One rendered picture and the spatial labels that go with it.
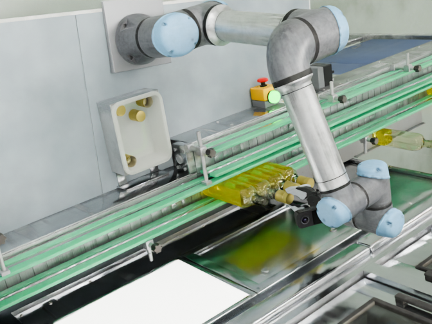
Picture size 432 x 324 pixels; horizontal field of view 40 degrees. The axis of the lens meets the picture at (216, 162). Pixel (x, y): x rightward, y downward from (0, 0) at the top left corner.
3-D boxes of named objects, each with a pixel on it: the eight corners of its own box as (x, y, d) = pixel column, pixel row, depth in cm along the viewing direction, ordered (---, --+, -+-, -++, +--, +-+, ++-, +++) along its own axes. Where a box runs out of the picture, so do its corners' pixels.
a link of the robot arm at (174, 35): (132, 22, 167) (159, 17, 156) (170, 10, 174) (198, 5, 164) (144, 63, 170) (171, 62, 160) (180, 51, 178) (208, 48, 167)
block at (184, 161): (175, 171, 191) (188, 175, 185) (170, 144, 188) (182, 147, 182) (184, 168, 193) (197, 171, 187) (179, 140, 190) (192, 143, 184)
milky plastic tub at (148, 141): (112, 172, 183) (126, 177, 176) (96, 101, 176) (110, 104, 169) (158, 154, 193) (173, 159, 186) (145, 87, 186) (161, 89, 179)
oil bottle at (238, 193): (203, 195, 191) (248, 210, 175) (200, 179, 189) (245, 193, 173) (216, 189, 194) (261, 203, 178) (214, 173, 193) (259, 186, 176)
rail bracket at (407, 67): (388, 71, 243) (417, 72, 233) (387, 53, 241) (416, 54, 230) (394, 69, 245) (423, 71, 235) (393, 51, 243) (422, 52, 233)
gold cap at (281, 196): (275, 202, 175) (286, 206, 172) (274, 191, 174) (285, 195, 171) (283, 198, 177) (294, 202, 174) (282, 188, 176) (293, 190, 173)
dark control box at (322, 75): (303, 87, 231) (319, 89, 225) (301, 67, 228) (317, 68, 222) (317, 82, 236) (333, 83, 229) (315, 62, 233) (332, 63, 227)
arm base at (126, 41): (110, 17, 173) (127, 15, 165) (152, 10, 182) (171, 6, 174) (121, 69, 177) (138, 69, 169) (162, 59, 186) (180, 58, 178)
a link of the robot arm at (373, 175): (367, 178, 139) (371, 219, 143) (395, 160, 145) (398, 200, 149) (340, 172, 145) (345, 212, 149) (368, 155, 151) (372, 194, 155)
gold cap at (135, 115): (126, 110, 181) (134, 112, 178) (137, 107, 183) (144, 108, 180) (130, 122, 182) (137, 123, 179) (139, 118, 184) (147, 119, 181)
